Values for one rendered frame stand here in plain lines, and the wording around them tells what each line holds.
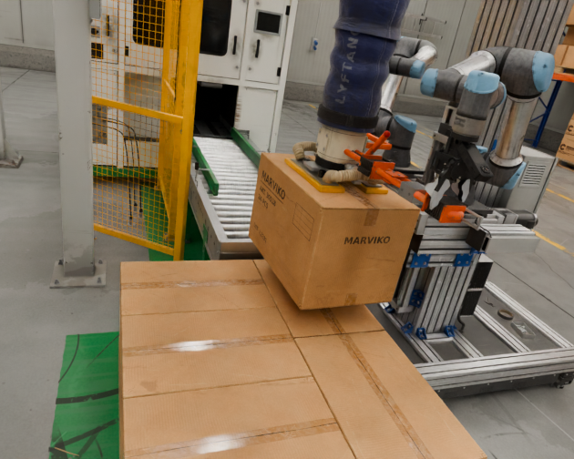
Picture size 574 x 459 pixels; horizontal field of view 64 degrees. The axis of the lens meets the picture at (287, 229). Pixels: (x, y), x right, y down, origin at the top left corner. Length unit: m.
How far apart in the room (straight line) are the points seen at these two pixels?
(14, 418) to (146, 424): 0.94
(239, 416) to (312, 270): 0.52
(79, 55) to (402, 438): 2.21
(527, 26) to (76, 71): 2.06
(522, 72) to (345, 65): 0.56
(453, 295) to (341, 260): 1.05
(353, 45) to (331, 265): 0.74
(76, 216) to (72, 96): 0.67
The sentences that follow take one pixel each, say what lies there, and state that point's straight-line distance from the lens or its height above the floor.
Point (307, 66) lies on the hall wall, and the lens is 11.59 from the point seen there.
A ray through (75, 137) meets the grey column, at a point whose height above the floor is 0.88.
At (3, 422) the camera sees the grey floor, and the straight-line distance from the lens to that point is 2.24.
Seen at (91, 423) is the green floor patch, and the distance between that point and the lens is 2.16.
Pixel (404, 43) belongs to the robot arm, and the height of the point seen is 1.60.
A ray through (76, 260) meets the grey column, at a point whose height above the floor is 0.13.
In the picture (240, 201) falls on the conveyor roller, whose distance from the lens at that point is 2.87.
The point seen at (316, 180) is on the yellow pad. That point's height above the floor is 1.09.
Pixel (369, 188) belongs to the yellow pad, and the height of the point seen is 1.09.
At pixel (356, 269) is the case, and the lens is 1.66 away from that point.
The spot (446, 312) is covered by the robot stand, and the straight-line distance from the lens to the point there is 2.58.
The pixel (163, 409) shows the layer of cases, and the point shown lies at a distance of 1.44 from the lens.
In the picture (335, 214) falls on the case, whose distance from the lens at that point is 1.50.
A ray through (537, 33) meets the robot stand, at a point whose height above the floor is 1.72.
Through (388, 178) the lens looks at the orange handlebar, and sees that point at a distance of 1.47.
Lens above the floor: 1.58
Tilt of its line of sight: 24 degrees down
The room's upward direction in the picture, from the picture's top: 10 degrees clockwise
